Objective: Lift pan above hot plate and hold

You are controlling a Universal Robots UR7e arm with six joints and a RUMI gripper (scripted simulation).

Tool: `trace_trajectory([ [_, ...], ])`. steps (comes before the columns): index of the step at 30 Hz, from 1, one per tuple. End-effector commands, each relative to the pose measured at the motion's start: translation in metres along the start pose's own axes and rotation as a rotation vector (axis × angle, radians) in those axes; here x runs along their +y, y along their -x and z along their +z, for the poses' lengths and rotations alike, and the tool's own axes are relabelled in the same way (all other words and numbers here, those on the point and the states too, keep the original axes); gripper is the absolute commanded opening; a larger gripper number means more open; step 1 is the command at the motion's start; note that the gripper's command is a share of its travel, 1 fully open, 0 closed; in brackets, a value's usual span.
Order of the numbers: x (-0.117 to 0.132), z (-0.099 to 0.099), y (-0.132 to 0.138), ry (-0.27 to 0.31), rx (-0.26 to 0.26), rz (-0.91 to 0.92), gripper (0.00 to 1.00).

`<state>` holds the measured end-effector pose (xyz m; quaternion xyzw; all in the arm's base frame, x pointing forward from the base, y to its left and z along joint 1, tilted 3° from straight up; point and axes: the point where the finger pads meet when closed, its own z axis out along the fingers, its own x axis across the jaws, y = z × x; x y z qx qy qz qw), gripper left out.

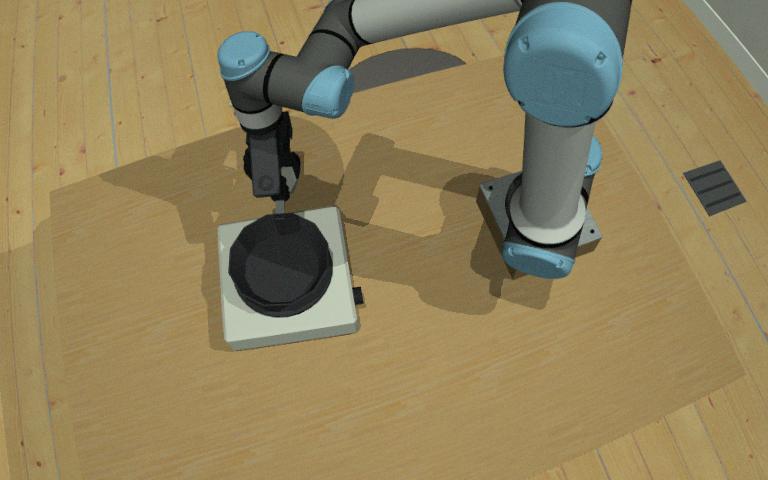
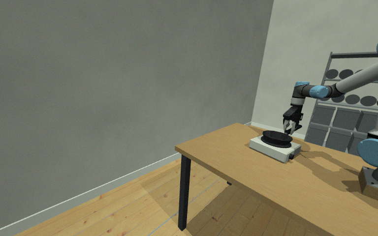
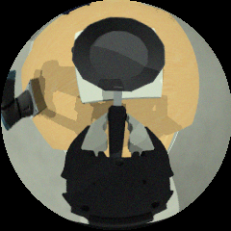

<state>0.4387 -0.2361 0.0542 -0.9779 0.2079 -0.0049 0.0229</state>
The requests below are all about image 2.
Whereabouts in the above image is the black frying pan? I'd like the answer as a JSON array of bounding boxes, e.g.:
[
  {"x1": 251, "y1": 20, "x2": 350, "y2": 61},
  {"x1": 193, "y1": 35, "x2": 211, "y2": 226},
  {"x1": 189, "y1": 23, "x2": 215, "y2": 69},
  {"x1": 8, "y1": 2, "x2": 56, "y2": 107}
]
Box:
[{"x1": 262, "y1": 125, "x2": 302, "y2": 146}]

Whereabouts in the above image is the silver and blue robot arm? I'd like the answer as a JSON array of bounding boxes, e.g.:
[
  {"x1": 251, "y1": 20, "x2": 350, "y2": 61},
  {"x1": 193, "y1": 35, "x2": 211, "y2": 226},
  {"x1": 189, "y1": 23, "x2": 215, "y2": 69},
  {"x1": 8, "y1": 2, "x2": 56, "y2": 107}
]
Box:
[{"x1": 283, "y1": 62, "x2": 378, "y2": 181}]

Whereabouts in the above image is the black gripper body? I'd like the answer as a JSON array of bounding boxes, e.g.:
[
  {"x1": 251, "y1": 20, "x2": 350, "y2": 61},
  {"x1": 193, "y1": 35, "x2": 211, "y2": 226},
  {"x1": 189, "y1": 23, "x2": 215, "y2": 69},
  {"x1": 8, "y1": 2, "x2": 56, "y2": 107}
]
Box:
[{"x1": 286, "y1": 104, "x2": 303, "y2": 121}]

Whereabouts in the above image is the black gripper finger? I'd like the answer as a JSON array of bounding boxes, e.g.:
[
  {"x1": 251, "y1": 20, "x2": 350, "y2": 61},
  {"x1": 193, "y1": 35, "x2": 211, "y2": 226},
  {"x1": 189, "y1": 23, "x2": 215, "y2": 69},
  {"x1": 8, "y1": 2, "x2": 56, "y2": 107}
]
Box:
[
  {"x1": 290, "y1": 118, "x2": 299, "y2": 135},
  {"x1": 283, "y1": 118, "x2": 290, "y2": 132}
]

